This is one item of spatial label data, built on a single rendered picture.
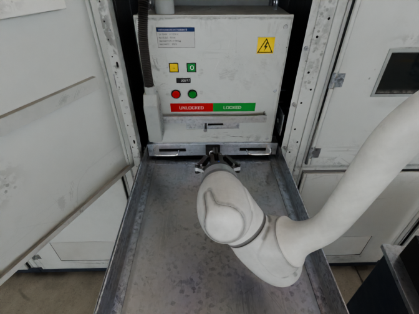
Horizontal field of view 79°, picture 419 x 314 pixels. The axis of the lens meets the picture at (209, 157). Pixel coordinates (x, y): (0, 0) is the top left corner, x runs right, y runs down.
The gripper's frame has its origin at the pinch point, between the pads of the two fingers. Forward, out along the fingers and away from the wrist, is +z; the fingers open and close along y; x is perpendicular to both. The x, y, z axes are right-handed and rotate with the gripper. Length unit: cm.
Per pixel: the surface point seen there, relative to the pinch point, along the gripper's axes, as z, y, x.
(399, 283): -18, 55, -36
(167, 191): 7.5, -17.6, -16.5
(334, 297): -31.5, 27.4, -26.7
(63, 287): 42, -88, -94
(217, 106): 18.4, 1.7, 13.3
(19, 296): 38, -111, -95
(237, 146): 23.4, 10.3, -4.1
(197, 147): 23.5, -6.3, -4.1
